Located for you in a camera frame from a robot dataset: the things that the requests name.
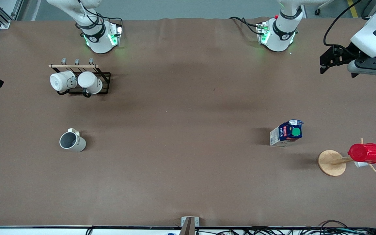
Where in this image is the white stand leg with caster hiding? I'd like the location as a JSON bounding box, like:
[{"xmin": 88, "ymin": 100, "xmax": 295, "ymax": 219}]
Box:
[{"xmin": 314, "ymin": 0, "xmax": 336, "ymax": 16}]

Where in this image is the white mug with black handle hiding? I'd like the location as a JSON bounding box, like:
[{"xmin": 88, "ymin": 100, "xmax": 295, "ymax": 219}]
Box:
[{"xmin": 77, "ymin": 71, "xmax": 103, "ymax": 98}]

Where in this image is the blue white milk carton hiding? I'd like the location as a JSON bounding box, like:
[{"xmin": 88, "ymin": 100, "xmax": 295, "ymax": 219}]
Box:
[{"xmin": 270, "ymin": 119, "xmax": 305, "ymax": 147}]

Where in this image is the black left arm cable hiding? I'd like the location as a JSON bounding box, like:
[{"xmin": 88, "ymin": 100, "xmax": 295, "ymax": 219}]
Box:
[{"xmin": 323, "ymin": 0, "xmax": 371, "ymax": 50}]

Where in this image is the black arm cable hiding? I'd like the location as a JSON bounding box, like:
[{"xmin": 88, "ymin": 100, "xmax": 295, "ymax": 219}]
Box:
[
  {"xmin": 76, "ymin": 0, "xmax": 123, "ymax": 31},
  {"xmin": 323, "ymin": 0, "xmax": 371, "ymax": 50}
]

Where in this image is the brown table cover sheet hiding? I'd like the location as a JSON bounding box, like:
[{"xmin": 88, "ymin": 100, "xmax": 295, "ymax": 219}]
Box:
[{"xmin": 0, "ymin": 17, "xmax": 376, "ymax": 227}]

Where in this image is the black base power cable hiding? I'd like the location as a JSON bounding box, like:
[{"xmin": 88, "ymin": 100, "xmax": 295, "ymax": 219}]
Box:
[{"xmin": 229, "ymin": 16, "xmax": 261, "ymax": 35}]

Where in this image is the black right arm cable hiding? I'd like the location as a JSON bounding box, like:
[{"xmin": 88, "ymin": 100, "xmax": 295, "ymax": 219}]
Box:
[{"xmin": 76, "ymin": 0, "xmax": 123, "ymax": 31}]

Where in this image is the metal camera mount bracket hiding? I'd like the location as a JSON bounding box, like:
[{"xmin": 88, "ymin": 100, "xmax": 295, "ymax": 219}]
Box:
[{"xmin": 179, "ymin": 216, "xmax": 200, "ymax": 235}]

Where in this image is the red plastic cup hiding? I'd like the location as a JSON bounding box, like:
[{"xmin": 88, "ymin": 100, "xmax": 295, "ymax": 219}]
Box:
[{"xmin": 348, "ymin": 143, "xmax": 376, "ymax": 165}]

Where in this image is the wooden mug tree stand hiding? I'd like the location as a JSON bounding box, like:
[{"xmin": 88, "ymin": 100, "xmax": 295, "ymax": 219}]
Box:
[{"xmin": 318, "ymin": 138, "xmax": 376, "ymax": 177}]

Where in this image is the black wire mug rack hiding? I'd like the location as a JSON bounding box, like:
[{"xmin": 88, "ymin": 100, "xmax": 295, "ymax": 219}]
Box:
[{"xmin": 48, "ymin": 58, "xmax": 111, "ymax": 98}]

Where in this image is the black cable bundle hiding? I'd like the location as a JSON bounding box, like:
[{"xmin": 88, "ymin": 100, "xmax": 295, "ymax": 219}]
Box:
[{"xmin": 193, "ymin": 220, "xmax": 376, "ymax": 235}]

